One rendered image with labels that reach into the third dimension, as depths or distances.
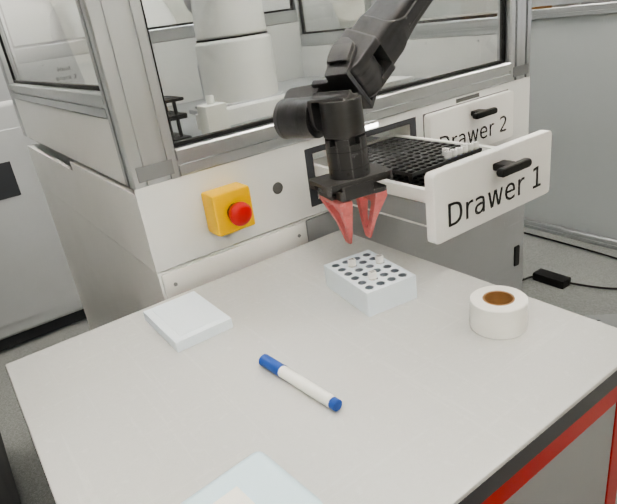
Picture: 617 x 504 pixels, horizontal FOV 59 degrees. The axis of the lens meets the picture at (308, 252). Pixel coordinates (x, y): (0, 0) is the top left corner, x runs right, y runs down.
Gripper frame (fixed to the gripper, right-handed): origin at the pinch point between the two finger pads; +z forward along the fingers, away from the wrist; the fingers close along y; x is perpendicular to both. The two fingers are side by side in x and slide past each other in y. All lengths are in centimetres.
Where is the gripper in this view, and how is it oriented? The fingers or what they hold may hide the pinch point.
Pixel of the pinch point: (358, 234)
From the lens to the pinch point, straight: 80.3
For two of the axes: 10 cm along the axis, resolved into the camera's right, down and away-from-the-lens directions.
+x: 4.0, 2.9, -8.7
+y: -9.0, 2.9, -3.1
